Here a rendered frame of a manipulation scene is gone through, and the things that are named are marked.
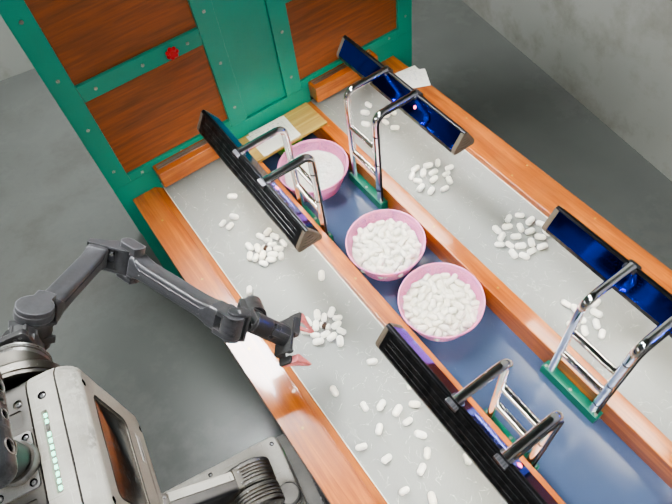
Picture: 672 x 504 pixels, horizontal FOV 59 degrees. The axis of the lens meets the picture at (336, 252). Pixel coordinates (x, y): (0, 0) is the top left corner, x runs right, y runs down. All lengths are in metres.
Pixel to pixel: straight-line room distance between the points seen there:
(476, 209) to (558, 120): 1.51
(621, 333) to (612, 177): 1.49
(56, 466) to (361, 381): 0.94
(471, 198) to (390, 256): 0.36
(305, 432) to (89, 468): 0.77
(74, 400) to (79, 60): 1.13
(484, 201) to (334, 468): 1.03
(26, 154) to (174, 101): 1.96
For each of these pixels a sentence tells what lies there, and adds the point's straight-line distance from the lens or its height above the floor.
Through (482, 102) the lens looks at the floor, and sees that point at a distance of 3.56.
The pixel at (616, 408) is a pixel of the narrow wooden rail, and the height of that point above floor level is 0.77.
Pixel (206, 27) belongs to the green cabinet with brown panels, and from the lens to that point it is 2.07.
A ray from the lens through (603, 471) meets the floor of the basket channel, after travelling 1.83.
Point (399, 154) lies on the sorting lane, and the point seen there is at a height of 0.74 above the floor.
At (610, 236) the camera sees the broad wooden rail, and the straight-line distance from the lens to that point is 2.07.
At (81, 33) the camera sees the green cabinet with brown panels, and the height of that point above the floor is 1.41.
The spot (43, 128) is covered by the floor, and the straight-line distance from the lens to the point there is 4.11.
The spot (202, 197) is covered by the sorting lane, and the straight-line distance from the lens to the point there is 2.25.
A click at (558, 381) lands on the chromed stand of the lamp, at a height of 0.71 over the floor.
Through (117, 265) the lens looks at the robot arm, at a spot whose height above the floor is 1.10.
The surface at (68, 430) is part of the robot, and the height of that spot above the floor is 1.45.
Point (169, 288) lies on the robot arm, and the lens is 1.59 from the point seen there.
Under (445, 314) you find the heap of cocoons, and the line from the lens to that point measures 1.86.
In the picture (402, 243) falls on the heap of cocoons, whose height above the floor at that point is 0.74.
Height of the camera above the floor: 2.38
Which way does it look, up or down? 55 degrees down
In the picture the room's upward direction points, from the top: 10 degrees counter-clockwise
